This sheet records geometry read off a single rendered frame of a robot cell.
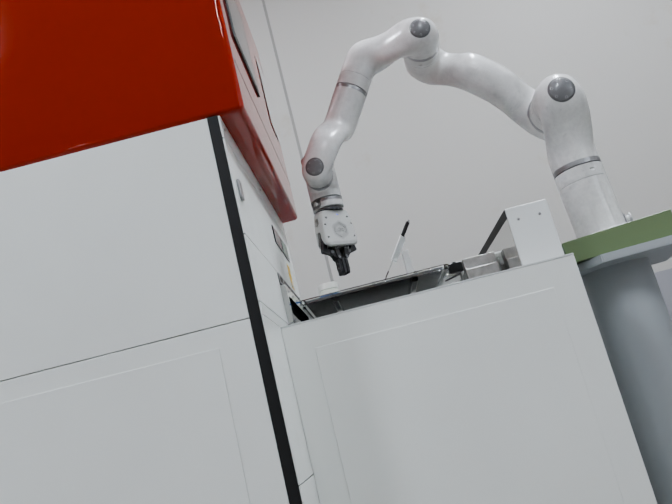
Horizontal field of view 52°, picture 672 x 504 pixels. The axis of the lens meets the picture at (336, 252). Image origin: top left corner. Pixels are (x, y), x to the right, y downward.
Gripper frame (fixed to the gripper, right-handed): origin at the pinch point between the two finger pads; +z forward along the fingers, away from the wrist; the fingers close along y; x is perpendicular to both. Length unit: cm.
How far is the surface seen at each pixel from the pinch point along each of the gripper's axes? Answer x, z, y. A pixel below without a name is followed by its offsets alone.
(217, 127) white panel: -32, -21, -45
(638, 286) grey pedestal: -50, 24, 44
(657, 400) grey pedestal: -47, 50, 41
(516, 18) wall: 45, -133, 178
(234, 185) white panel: -32, -9, -44
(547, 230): -49, 9, 20
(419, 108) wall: 88, -103, 137
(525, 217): -46.7, 5.0, 16.7
